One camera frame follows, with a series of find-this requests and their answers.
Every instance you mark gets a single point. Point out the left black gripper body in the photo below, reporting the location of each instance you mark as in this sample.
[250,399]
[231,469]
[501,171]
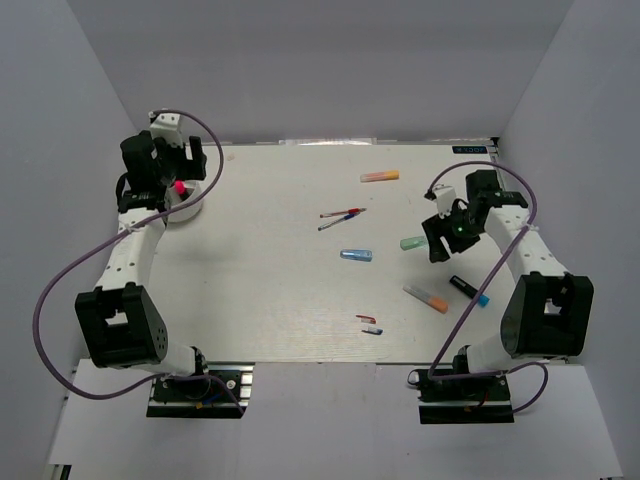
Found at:
[172,160]

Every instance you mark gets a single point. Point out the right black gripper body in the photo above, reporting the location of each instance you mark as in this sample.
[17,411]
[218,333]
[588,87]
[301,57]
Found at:
[462,224]

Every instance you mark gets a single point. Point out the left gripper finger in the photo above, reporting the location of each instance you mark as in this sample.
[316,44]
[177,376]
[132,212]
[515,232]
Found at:
[193,169]
[195,146]

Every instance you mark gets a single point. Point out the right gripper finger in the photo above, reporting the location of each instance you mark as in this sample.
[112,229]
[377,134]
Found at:
[438,253]
[436,229]

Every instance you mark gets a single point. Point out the black blue highlighter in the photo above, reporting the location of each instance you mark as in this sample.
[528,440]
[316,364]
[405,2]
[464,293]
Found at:
[468,290]

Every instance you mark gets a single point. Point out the grey orange highlighter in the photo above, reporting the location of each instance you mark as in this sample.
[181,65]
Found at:
[430,300]

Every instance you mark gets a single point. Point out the orange pink highlighter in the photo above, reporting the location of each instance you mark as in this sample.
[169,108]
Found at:
[389,175]

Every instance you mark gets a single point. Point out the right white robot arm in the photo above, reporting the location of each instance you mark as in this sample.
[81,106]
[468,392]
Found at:
[548,312]

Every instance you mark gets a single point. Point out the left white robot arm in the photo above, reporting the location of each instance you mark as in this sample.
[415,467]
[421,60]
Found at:
[120,323]

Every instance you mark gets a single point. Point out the green eraser case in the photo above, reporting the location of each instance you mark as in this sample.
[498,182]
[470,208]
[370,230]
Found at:
[413,243]

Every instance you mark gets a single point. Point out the white round organizer container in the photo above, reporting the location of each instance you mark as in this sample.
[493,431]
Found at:
[190,207]

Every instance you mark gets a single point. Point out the blue label sticker right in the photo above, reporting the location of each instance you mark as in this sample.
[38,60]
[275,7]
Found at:
[470,150]

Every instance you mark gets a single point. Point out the red pen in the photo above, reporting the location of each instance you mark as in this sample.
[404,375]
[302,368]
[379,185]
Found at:
[343,212]

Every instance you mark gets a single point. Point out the blue translucent cap case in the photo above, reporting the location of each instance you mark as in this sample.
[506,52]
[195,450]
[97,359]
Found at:
[361,255]

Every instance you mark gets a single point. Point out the blue pen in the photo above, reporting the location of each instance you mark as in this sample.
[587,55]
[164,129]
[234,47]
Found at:
[340,220]

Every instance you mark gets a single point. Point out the red pen cap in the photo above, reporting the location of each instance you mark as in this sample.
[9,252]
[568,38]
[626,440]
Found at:
[366,319]

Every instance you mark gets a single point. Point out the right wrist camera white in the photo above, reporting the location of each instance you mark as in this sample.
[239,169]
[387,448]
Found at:
[444,197]

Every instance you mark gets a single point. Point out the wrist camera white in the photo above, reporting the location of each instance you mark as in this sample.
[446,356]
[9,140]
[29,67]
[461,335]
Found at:
[444,197]
[166,126]

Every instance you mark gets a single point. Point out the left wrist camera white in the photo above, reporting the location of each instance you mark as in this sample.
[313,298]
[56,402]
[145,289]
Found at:
[166,126]

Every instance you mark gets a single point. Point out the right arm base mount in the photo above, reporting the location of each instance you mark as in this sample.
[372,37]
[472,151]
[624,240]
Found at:
[462,402]

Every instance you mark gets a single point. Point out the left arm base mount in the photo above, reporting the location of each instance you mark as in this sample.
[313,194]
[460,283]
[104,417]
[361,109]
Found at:
[225,394]

